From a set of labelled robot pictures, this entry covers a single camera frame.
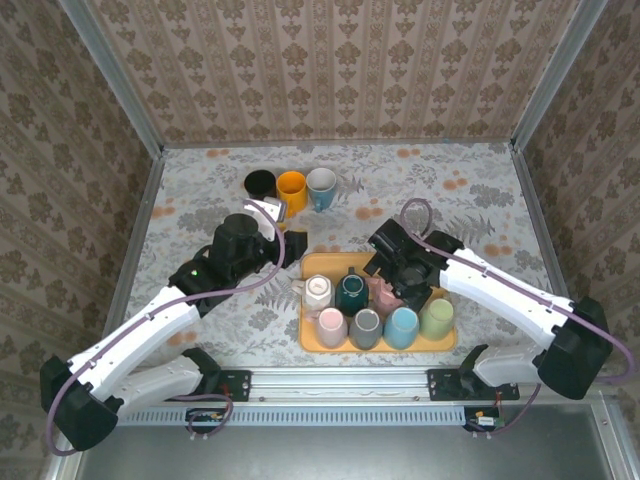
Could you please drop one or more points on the grey mug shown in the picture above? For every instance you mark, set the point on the grey mug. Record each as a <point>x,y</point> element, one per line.
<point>365,327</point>

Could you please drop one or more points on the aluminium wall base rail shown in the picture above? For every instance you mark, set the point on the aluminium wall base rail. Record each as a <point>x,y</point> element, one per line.
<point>350,143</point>

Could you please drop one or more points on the orange plastic tray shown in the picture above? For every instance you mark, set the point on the orange plastic tray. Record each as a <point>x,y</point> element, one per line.
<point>307,341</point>

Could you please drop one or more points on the dark green faceted mug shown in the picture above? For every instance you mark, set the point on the dark green faceted mug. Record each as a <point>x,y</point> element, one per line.
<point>352,295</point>

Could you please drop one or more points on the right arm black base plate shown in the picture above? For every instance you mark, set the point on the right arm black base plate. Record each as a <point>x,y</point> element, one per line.
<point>440,385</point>

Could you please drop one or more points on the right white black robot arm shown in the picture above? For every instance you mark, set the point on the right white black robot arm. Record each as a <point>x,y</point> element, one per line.
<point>505,305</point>

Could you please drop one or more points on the light green mug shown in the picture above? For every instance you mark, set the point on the light green mug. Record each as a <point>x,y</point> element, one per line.
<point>436,320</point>

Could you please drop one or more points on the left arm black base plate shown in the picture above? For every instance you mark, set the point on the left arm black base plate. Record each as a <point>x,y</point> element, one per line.
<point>240,385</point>

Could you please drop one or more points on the floral tablecloth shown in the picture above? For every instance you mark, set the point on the floral tablecloth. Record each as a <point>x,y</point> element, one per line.
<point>350,225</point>

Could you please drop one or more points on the blue mug white interior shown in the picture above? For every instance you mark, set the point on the blue mug white interior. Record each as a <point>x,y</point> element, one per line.
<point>321,187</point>

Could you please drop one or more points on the white faceted mug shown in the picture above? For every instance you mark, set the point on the white faceted mug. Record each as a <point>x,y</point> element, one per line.
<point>319,292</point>

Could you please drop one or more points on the aluminium side rail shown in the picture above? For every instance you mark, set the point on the aluminium side rail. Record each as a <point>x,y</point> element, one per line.
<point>537,225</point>
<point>131,240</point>

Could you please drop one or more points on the small circuit board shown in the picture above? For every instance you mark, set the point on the small circuit board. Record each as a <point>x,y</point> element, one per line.
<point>482,420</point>
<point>205,417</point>

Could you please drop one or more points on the black mug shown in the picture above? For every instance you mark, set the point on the black mug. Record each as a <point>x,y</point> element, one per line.
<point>260,185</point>

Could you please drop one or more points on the aluminium table edge rail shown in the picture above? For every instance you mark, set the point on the aluminium table edge rail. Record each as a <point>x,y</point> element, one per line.
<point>340,382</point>

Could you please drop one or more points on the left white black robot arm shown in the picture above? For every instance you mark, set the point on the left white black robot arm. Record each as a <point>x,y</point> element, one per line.
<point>135,345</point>

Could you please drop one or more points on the grey metal panel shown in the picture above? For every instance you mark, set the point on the grey metal panel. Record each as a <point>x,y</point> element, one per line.
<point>325,455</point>

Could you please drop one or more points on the pink faceted mug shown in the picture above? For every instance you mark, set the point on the pink faceted mug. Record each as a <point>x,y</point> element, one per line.
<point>382,297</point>

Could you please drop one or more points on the orange-yellow mug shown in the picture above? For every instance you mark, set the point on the orange-yellow mug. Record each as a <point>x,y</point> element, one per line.
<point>291,192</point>

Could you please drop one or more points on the light pink smooth mug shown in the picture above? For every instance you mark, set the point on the light pink smooth mug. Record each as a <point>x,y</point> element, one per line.
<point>331,327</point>

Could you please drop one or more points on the aluminium corner post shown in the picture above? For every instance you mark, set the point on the aluminium corner post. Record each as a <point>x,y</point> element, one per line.
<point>115,80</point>
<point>560,75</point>

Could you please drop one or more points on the light blue mug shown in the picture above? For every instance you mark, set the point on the light blue mug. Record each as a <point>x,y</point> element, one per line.
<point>401,327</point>

